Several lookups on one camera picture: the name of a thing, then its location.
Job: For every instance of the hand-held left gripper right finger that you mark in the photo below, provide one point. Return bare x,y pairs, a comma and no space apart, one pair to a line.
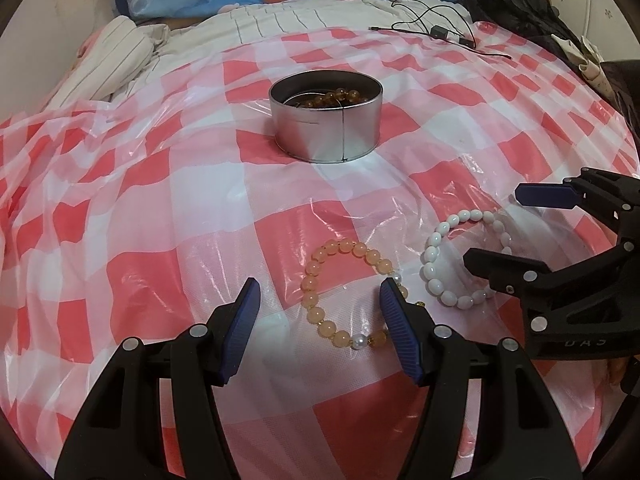
400,332

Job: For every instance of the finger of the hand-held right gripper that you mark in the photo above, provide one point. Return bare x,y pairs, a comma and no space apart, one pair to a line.
500,266
545,195

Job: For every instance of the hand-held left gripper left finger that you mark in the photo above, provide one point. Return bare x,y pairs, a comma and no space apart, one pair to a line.
240,332

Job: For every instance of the round silver metal tin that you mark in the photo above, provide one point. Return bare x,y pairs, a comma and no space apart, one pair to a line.
325,132

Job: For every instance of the dark cloth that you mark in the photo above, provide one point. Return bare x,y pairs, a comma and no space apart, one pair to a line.
622,95

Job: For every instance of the red white checked plastic sheet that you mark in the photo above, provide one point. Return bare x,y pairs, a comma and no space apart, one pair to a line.
150,210

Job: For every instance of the black power adapter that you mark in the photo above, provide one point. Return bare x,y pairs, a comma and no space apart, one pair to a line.
467,41
439,32

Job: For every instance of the black jacket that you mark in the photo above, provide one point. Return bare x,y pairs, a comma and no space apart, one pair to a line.
525,15

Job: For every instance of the white striped bedsheet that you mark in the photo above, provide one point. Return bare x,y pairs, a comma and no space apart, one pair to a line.
310,17

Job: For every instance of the crumpled striped white cloth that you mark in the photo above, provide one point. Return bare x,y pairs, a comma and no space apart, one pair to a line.
110,60

